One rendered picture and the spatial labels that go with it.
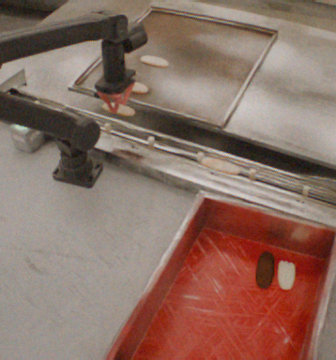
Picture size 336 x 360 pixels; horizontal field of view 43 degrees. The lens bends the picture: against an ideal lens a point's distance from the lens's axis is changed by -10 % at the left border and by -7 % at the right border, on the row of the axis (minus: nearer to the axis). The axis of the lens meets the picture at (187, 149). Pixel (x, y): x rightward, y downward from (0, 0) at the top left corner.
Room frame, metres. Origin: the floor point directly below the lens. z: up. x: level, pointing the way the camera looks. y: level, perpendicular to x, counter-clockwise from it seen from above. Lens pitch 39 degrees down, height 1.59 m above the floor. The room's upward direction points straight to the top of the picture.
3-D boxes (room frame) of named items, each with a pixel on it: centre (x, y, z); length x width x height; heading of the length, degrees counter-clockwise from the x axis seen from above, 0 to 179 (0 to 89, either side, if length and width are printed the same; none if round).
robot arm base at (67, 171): (0.85, 0.28, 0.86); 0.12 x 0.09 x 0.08; 75
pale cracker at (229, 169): (0.84, -0.08, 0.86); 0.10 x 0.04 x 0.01; 64
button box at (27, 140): (0.97, 0.46, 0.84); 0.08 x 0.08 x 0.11; 64
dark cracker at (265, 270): (0.54, -0.16, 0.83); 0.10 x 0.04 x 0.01; 169
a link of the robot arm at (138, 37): (1.01, 0.16, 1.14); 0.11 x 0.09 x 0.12; 142
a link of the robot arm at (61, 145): (0.87, 0.28, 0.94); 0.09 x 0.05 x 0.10; 142
